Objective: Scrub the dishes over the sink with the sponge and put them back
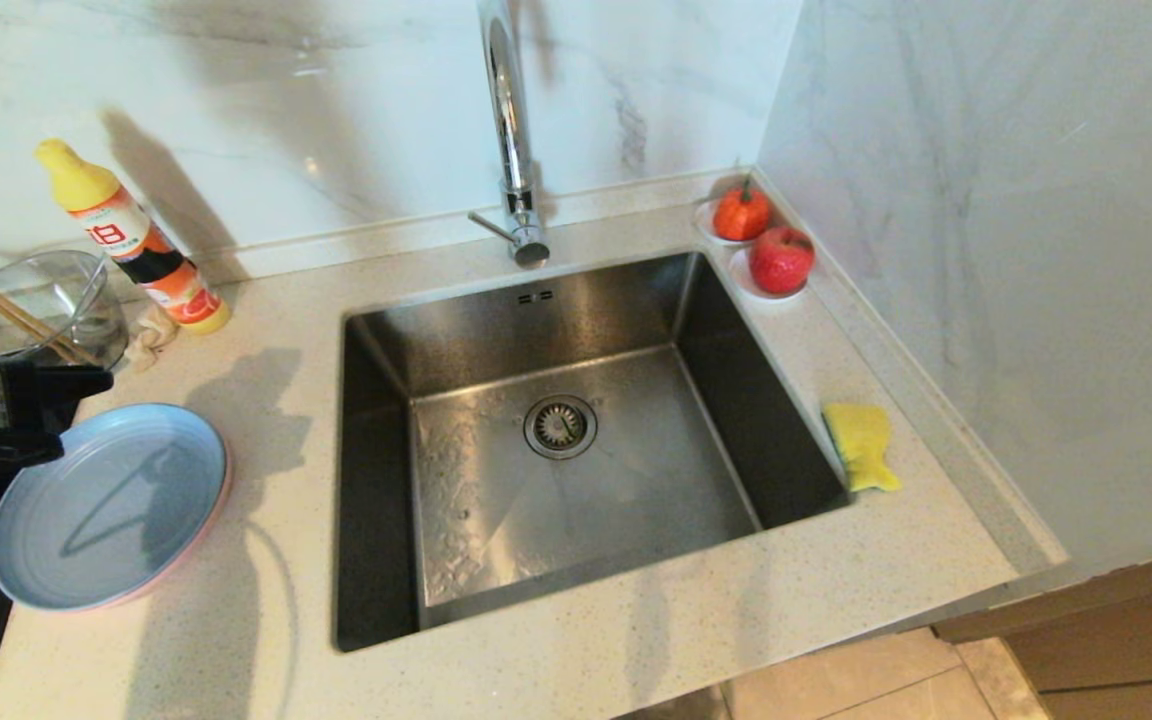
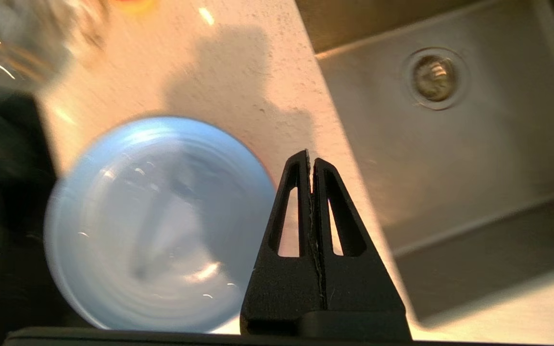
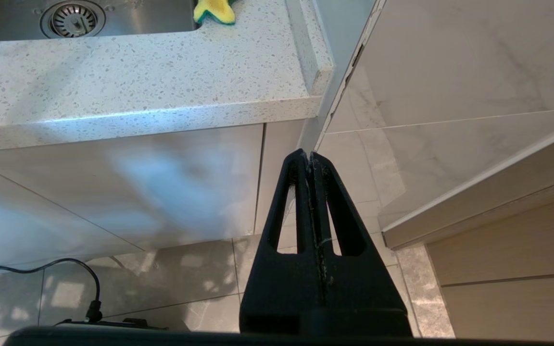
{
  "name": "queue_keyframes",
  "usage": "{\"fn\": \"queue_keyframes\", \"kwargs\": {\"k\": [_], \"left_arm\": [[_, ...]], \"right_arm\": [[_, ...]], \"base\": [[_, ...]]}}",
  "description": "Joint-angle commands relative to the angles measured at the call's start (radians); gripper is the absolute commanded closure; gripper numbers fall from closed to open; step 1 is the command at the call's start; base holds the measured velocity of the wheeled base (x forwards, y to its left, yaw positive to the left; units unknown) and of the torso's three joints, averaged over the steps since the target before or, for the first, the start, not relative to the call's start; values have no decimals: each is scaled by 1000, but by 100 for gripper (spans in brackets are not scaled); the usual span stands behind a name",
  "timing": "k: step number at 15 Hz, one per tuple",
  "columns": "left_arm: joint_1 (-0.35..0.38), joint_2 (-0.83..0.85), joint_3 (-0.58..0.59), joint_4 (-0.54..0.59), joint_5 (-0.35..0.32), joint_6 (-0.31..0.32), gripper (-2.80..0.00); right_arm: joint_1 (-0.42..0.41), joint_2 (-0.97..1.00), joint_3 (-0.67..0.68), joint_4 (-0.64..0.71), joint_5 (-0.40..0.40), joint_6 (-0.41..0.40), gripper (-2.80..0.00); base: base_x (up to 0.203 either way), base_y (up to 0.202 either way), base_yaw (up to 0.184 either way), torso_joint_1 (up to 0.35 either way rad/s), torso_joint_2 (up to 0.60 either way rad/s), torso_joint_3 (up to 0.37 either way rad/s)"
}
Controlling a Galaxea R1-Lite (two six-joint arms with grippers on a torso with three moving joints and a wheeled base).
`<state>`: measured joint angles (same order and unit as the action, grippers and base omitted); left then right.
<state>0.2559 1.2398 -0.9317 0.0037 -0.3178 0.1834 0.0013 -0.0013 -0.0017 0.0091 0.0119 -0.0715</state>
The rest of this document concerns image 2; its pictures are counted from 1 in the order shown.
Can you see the metal drain strainer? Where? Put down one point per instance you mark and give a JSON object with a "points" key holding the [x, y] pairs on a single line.
{"points": [[434, 78]]}

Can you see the black induction cooktop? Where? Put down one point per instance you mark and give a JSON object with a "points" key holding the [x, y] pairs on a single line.
{"points": [[3, 202]]}

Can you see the stainless steel sink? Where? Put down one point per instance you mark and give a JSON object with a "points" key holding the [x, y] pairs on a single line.
{"points": [[474, 168]]}

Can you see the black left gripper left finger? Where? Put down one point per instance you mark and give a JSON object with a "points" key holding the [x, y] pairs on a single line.
{"points": [[282, 288]]}

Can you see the light blue plate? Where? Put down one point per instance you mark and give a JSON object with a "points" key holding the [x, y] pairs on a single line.
{"points": [[161, 226]]}

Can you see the clear glass bowl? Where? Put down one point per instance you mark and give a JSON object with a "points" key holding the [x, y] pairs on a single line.
{"points": [[17, 43]]}

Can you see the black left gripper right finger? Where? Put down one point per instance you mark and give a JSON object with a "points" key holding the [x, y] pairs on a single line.
{"points": [[363, 288]]}

